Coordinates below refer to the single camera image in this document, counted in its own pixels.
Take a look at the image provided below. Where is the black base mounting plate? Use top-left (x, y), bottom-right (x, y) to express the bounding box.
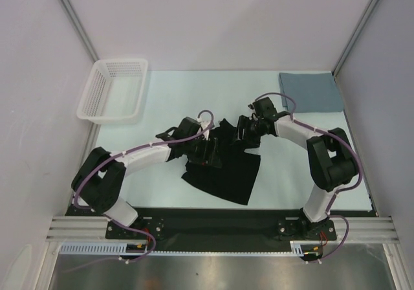
top-left (66, 207), bottom-right (376, 252)

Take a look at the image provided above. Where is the white slotted cable duct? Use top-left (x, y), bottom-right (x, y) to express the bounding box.
top-left (59, 242), bottom-right (321, 257)

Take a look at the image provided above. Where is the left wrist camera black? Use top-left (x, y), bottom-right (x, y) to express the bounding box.
top-left (155, 117), bottom-right (201, 141)

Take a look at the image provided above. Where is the left aluminium corner post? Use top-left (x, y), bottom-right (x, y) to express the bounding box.
top-left (58, 0), bottom-right (99, 62)

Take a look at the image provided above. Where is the folded grey-blue t shirt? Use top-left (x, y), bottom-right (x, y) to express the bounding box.
top-left (279, 72), bottom-right (343, 113)

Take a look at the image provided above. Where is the aluminium frame rail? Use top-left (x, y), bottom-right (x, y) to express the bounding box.
top-left (46, 216), bottom-right (399, 244)

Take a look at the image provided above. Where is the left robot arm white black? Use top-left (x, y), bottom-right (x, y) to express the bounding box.
top-left (71, 117), bottom-right (221, 238)

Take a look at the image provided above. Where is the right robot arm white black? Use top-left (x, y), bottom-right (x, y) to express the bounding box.
top-left (235, 111), bottom-right (362, 239)

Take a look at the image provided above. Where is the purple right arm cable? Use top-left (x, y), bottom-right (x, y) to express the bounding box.
top-left (261, 92), bottom-right (362, 265)

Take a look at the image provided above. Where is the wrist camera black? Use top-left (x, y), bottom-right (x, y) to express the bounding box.
top-left (248, 97), bottom-right (278, 119)
top-left (155, 117), bottom-right (201, 141)

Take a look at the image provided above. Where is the right aluminium corner post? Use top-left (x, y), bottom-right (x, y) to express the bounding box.
top-left (332, 0), bottom-right (381, 78)

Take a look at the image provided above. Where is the aluminium corner post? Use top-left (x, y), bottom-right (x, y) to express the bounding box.
top-left (58, 0), bottom-right (99, 62)
top-left (332, 0), bottom-right (381, 78)

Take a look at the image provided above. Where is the black t shirt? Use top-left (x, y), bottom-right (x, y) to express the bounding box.
top-left (182, 119), bottom-right (261, 205)

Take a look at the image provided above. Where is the white plastic basket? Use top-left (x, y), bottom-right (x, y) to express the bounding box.
top-left (76, 58), bottom-right (148, 125)

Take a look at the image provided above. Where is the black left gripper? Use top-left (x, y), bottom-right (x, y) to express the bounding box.
top-left (184, 136), bottom-right (221, 168)

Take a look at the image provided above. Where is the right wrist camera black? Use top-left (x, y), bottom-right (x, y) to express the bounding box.
top-left (248, 97), bottom-right (278, 119)

